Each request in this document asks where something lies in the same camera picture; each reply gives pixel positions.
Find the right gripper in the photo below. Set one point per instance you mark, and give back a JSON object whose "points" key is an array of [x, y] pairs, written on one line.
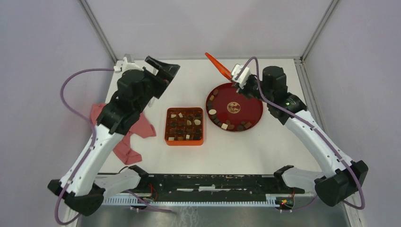
{"points": [[242, 91]]}

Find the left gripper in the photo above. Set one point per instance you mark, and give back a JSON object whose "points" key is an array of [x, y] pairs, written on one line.
{"points": [[166, 74]]}

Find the orange box lid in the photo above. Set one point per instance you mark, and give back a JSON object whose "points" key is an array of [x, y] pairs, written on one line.
{"points": [[220, 67]]}

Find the orange chocolate box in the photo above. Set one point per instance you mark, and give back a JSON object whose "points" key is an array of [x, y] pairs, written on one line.
{"points": [[180, 129]]}

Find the metal serving tongs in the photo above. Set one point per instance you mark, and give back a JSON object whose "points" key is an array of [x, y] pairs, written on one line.
{"points": [[151, 102]]}

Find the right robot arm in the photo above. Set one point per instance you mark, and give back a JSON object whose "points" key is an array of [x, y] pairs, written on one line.
{"points": [[340, 176]]}

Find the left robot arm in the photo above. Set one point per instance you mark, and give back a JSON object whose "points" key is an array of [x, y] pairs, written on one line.
{"points": [[78, 188]]}

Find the white square chocolate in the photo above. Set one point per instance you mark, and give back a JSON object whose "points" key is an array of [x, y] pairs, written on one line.
{"points": [[224, 126]]}

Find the red round tray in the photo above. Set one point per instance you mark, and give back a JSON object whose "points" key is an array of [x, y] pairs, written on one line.
{"points": [[233, 109]]}

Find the pink cloth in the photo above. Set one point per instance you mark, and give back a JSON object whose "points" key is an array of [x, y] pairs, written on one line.
{"points": [[119, 144]]}

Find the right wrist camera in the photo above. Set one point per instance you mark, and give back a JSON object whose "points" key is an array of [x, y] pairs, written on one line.
{"points": [[240, 75]]}

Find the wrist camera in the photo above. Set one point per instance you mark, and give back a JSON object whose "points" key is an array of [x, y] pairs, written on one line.
{"points": [[240, 75], [127, 63]]}

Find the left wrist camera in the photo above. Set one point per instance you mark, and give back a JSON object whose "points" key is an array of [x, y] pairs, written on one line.
{"points": [[127, 63]]}

